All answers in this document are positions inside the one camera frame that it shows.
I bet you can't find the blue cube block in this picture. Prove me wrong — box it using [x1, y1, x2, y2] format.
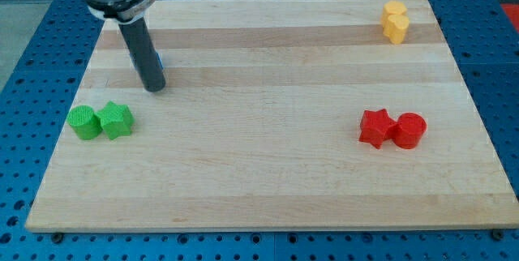
[130, 53, 163, 70]

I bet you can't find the light wooden board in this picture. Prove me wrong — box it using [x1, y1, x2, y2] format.
[25, 0, 518, 233]

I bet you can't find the green star block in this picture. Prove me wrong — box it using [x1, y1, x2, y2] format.
[95, 101, 135, 140]

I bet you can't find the red cylinder block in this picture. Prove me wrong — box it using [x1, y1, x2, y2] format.
[392, 113, 427, 149]

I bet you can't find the green cylinder block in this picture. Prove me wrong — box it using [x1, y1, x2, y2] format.
[66, 105, 102, 140]

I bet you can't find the yellow hexagon block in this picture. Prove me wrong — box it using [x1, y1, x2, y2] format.
[380, 0, 407, 28]

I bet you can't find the yellow heart block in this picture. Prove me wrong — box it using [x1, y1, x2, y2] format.
[383, 14, 410, 45]

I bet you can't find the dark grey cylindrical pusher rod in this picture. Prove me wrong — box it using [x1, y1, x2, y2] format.
[118, 18, 166, 92]

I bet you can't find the red star block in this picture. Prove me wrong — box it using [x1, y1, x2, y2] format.
[358, 109, 397, 149]

